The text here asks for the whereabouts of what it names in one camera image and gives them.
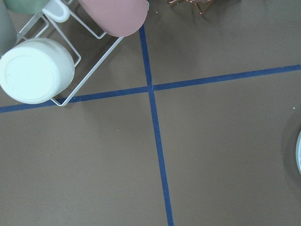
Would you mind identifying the grey-green upside-down cup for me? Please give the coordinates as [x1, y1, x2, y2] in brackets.
[0, 0, 17, 56]

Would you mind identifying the white wire cup rack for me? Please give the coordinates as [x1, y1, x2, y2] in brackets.
[14, 0, 149, 107]

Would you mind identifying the light blue plate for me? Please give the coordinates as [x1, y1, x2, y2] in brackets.
[296, 131, 301, 174]

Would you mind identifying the pink upside-down cup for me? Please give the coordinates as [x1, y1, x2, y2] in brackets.
[79, 0, 149, 37]

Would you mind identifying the green upside-down cup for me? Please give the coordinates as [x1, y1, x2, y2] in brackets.
[4, 0, 50, 14]

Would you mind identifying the white upside-down cup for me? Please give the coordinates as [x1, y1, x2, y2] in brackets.
[0, 38, 75, 104]

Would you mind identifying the copper wire bottle rack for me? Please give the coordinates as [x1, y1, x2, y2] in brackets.
[166, 0, 215, 16]

